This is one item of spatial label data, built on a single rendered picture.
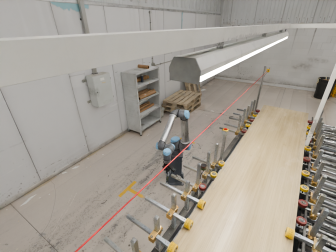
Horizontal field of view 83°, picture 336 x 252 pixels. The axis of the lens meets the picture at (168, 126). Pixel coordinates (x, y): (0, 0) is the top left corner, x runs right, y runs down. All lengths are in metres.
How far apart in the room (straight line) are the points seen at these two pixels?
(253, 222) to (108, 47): 1.90
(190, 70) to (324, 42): 8.95
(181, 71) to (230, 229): 1.56
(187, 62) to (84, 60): 0.37
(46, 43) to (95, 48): 0.07
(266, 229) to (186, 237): 0.70
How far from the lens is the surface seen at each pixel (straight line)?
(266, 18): 9.56
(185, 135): 2.81
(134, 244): 1.54
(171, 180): 3.44
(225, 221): 1.98
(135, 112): 4.63
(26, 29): 3.56
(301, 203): 2.40
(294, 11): 9.45
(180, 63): 0.65
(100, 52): 0.36
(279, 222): 2.14
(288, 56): 9.51
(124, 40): 0.39
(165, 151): 2.19
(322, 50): 9.51
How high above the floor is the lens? 2.47
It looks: 28 degrees down
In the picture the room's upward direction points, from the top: 1 degrees counter-clockwise
